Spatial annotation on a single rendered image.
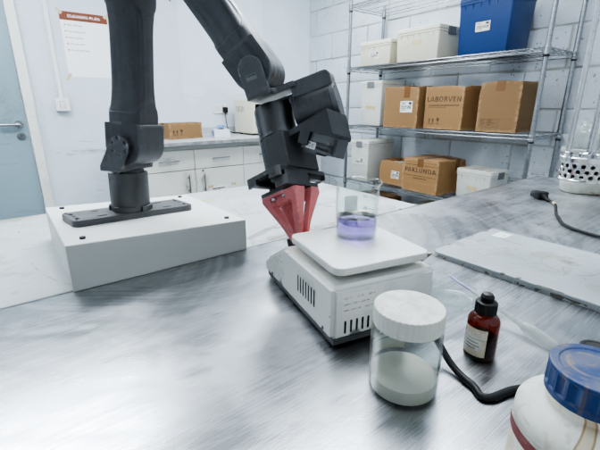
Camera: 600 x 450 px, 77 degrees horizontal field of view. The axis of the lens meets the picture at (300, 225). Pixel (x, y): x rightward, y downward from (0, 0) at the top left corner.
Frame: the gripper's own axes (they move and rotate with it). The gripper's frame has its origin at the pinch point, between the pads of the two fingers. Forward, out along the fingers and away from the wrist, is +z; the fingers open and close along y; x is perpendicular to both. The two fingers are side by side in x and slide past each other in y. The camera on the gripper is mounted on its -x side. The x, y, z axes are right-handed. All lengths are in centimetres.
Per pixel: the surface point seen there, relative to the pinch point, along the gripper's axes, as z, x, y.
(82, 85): -168, 229, 64
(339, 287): 7.6, -11.7, -9.1
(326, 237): 1.5, -7.0, -3.2
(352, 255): 4.7, -11.9, -6.0
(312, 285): 6.8, -7.3, -8.0
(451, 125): -76, 33, 207
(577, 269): 12.2, -26.8, 29.0
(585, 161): -1.8, -32.0, 22.4
